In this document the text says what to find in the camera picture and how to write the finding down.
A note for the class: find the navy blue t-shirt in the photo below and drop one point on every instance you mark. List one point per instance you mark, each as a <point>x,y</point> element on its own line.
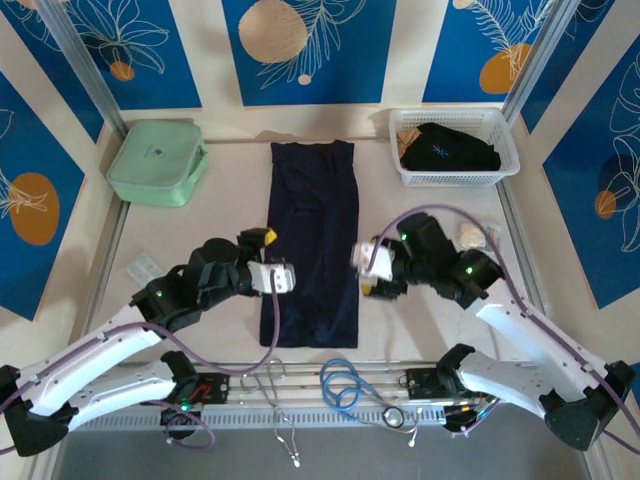
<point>315,210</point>

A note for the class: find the green lidded container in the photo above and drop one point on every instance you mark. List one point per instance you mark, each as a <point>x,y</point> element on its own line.
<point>155,165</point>

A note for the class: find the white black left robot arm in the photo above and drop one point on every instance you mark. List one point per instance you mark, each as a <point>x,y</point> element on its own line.
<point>100,360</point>

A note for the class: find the cream fluffy ball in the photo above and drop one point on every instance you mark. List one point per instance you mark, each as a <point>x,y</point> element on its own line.
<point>470,235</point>

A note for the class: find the small colourful packet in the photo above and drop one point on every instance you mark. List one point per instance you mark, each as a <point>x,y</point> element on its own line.
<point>492,232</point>

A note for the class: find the clear blister pack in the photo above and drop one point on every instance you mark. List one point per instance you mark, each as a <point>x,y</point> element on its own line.
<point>142,267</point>

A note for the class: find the black t-shirt with blue print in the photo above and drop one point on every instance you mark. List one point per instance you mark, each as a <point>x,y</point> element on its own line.
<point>450,152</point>

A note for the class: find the tan woven cloth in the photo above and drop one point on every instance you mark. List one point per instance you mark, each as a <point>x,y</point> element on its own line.
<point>406,140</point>

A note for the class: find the silver stethoscope chest piece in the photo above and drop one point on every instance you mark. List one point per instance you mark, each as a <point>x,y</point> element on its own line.
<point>393,417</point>

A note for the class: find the white plastic basket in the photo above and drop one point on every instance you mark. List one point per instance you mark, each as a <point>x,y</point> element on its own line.
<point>502,130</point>

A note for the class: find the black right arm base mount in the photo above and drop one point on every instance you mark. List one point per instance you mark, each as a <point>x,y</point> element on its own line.
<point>425,385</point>

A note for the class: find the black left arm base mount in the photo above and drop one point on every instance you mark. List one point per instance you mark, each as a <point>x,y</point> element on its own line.
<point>215,387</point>

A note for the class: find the aluminium slotted rail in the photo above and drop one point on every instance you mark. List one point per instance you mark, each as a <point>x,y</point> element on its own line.
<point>240,415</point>

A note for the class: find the aluminium frame post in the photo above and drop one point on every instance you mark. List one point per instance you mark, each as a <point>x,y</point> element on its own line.
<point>82,65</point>
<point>536,65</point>

